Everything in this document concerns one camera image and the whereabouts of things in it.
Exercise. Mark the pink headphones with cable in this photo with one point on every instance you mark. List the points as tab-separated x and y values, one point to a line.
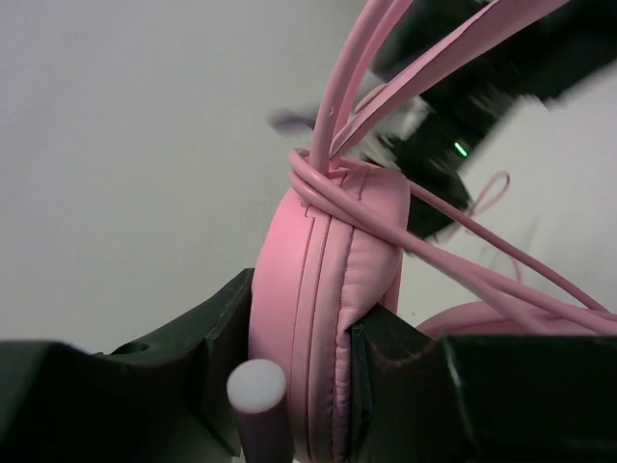
335	245

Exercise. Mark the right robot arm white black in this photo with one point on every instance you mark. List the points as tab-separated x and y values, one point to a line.
551	182

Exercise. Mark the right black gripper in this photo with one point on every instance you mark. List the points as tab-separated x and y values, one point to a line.
544	60

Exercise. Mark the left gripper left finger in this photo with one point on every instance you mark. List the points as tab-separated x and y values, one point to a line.
159	398

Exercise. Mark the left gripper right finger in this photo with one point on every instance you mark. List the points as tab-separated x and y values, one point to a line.
479	399

